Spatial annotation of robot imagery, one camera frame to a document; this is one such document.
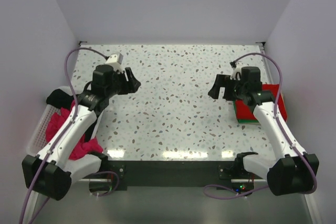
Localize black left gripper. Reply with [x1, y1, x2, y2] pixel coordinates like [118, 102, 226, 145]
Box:
[106, 67, 141, 98]

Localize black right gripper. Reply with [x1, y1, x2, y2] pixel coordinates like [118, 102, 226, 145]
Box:
[208, 74, 247, 101]

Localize red t-shirt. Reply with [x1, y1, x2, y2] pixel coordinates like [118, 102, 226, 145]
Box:
[234, 83, 287, 121]

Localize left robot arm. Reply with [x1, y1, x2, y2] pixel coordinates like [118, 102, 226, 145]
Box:
[22, 64, 141, 200]

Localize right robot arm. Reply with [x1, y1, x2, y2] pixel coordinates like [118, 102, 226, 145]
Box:
[208, 67, 319, 196]

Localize green folded t-shirt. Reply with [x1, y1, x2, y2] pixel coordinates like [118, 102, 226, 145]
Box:
[234, 100, 260, 125]

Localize tan cardboard board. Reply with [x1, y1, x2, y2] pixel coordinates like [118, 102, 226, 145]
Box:
[279, 93, 288, 122]

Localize black garment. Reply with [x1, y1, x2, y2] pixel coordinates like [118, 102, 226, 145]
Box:
[46, 89, 98, 142]

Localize pink garment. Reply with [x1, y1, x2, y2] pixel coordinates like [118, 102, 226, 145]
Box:
[45, 108, 103, 161]

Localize white plastic laundry basket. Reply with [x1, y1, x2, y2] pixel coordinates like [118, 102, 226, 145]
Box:
[26, 86, 72, 156]

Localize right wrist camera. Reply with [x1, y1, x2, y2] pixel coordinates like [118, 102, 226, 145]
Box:
[230, 61, 244, 80]

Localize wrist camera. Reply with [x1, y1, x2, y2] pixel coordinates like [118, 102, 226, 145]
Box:
[230, 61, 244, 80]
[105, 52, 124, 72]

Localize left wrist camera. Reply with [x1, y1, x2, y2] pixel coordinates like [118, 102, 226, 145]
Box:
[105, 52, 124, 72]

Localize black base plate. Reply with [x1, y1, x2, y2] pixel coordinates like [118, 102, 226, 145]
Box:
[86, 161, 261, 194]

